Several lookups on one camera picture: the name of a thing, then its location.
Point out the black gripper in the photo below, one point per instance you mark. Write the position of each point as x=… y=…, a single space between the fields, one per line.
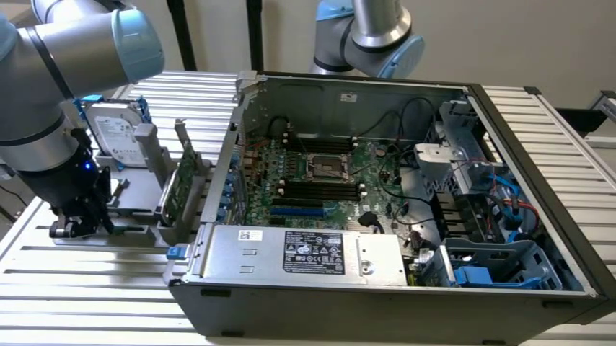
x=65 y=187

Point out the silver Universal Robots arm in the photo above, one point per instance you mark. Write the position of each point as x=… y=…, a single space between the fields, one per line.
x=49 y=90

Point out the blue expansion slot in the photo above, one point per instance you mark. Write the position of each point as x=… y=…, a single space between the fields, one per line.
x=296 y=212

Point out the black expansion slot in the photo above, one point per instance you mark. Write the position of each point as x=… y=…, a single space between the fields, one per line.
x=299 y=202

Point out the black RAM slot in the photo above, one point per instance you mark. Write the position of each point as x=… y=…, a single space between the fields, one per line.
x=320 y=197
x=320 y=183
x=320 y=192
x=320 y=146
x=320 y=142
x=320 y=150
x=320 y=138
x=320 y=187

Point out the silver hard disk blue carrier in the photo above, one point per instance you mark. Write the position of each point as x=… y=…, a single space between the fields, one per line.
x=118 y=133

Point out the grey parts rack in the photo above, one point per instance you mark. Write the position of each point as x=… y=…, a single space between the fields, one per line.
x=145 y=144

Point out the green graphics card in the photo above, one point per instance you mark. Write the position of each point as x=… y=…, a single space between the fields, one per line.
x=185 y=173

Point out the blue case latch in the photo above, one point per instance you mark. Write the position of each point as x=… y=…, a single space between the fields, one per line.
x=177 y=251

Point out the silver power supply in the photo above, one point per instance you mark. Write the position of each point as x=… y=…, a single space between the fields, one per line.
x=251 y=259

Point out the black pole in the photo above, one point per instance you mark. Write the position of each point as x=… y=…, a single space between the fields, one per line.
x=256 y=36
x=185 y=36

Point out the CPU socket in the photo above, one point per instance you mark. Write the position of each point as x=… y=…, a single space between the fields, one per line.
x=325 y=166

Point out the green motherboard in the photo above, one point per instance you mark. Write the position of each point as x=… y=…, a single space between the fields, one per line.
x=380 y=173

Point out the black open PC case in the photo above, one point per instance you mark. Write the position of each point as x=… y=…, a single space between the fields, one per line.
x=386 y=313

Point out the silver disk bay cage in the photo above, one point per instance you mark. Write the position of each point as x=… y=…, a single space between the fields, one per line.
x=458 y=151

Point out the grey disk bay cage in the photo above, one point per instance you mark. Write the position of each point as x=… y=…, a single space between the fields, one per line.
x=521 y=259

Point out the black block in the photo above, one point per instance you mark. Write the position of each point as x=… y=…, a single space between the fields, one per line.
x=575 y=119

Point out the black table corner bracket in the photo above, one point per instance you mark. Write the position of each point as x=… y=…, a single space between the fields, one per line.
x=534 y=90

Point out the aluminium rail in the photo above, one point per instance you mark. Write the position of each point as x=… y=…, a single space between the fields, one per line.
x=605 y=108

